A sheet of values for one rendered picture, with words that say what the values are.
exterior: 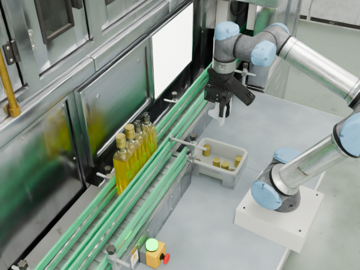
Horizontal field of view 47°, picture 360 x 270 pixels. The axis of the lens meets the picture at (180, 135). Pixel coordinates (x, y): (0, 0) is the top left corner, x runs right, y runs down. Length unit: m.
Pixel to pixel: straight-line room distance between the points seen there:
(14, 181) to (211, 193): 0.84
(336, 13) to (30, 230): 4.31
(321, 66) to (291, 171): 0.34
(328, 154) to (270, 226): 0.45
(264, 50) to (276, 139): 0.93
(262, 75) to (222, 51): 1.13
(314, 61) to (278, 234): 0.66
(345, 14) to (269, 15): 2.94
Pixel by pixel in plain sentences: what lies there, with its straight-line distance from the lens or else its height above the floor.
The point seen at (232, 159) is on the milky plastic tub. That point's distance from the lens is 1.94.
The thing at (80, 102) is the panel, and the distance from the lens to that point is 1.43.
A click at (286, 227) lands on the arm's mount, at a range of 1.62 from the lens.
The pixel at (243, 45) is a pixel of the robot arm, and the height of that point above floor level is 1.50.
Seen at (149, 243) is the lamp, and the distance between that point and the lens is 1.52.
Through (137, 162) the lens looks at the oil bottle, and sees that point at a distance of 1.57.
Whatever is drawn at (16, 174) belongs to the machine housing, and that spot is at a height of 1.19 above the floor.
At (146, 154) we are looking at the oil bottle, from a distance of 1.63.
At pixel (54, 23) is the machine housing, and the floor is 1.55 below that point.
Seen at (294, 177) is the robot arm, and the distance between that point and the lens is 1.39.
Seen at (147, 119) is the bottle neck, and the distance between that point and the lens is 1.58.
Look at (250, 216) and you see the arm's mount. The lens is 1.64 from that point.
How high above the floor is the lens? 2.08
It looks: 39 degrees down
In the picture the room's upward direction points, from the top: straight up
